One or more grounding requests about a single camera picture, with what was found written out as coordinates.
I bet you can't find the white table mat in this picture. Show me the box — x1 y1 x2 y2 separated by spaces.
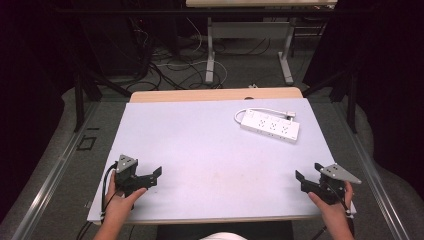
86 97 357 225

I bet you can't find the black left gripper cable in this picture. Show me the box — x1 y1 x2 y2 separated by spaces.
75 162 118 240

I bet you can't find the metal floor rail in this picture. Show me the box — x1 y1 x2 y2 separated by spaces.
11 101 100 240
331 101 412 240

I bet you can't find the person's right hand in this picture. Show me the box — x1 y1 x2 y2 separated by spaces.
307 181 355 232

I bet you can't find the white power strip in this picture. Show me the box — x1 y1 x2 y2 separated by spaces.
239 109 301 145

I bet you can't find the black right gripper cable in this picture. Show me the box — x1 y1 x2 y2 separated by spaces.
310 183 356 240

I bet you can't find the white power strip cord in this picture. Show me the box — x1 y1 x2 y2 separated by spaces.
233 107 290 124

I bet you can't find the black metal stand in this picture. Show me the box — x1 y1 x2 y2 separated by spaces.
71 56 133 133
301 63 359 135

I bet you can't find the white desk with metal legs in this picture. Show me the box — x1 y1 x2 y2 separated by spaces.
185 0 338 86

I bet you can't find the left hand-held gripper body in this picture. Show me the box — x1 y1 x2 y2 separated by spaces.
114 154 148 198

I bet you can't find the dark curtain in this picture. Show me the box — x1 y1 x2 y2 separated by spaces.
0 0 79 224
303 0 424 201

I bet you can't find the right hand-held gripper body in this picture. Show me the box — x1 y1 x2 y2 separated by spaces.
300 162 363 205

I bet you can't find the person's left hand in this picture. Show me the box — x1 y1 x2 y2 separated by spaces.
104 171 148 224

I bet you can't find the person's clothing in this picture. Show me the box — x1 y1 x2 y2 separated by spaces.
155 220 295 240

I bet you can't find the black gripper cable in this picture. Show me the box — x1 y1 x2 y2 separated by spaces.
75 162 118 240
310 183 356 240

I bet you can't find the tangle of floor cables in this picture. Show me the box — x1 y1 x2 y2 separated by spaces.
128 16 273 92

